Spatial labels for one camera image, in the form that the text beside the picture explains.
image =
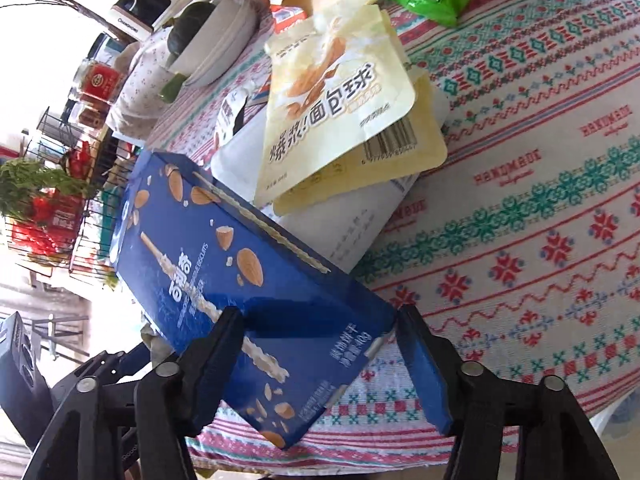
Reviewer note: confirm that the dark green squash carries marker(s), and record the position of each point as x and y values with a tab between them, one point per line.
187	25

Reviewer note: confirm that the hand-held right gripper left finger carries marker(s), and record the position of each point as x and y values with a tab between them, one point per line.
220	355

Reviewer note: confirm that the blue biscuit box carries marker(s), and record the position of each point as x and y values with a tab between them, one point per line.
240	280

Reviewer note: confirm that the patterned woven tablecloth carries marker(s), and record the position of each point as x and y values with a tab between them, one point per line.
525	210

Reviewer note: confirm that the white stacked bowls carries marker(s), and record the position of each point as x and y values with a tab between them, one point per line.
220	45

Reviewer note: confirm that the large white paper packet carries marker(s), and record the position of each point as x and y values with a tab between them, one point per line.
345	230

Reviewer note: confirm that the cream bread snack pouch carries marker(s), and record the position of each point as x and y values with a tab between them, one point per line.
340	110

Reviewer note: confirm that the orange and white carton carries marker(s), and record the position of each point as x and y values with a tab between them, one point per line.
287	17

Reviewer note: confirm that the green leafy vegetables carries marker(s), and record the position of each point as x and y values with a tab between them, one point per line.
35	180

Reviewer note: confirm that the white floral cloth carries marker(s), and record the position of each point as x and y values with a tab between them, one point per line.
142	85

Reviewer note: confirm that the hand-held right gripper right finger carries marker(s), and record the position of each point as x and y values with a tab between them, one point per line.
425	375

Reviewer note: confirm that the small white snack wrapper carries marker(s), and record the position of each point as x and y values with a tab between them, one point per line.
231	120

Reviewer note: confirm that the red label glass jar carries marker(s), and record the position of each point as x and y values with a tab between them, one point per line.
100	82

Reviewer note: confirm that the red food packets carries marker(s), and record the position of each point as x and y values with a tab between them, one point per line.
45	220

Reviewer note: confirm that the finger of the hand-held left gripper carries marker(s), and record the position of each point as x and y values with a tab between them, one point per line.
100	365

